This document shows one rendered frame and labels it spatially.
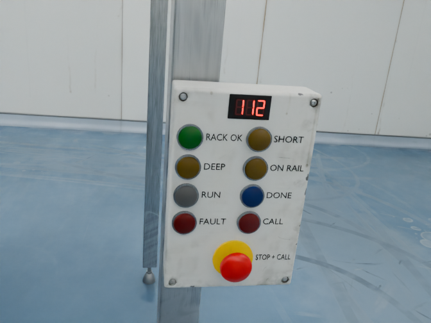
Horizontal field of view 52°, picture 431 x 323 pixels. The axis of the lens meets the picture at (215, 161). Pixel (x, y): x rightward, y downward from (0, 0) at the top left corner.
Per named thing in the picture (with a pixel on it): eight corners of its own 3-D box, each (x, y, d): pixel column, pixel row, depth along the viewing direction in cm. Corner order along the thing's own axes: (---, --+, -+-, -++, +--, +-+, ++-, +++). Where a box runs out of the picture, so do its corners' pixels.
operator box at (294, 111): (291, 285, 60) (323, 95, 51) (163, 289, 57) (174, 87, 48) (278, 260, 65) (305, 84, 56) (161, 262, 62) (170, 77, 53)
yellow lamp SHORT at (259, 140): (270, 152, 51) (273, 129, 50) (247, 152, 51) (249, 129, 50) (268, 150, 52) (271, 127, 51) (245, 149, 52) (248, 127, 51)
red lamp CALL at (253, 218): (259, 234, 55) (261, 215, 54) (237, 234, 55) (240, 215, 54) (258, 231, 56) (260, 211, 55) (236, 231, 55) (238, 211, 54)
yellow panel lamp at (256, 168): (266, 181, 53) (269, 159, 52) (244, 181, 52) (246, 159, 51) (265, 178, 53) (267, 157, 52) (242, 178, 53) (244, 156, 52)
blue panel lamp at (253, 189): (263, 208, 54) (265, 188, 53) (240, 208, 53) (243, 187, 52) (261, 205, 55) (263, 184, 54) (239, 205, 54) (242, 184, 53)
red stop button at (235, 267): (251, 284, 55) (254, 257, 54) (219, 286, 54) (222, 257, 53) (243, 264, 59) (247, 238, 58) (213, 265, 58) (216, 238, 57)
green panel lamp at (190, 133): (201, 150, 50) (203, 127, 49) (177, 150, 50) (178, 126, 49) (201, 148, 51) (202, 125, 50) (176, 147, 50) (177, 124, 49)
